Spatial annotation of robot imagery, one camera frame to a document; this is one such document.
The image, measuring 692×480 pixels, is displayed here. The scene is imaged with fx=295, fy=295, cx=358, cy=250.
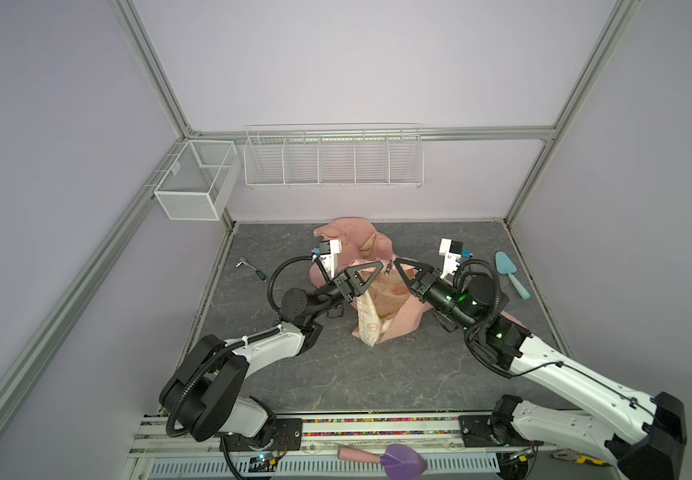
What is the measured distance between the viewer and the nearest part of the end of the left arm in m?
0.62

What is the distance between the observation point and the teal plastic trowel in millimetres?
1031

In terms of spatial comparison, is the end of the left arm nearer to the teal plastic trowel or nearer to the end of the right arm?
the end of the right arm

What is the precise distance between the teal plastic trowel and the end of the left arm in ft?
2.03
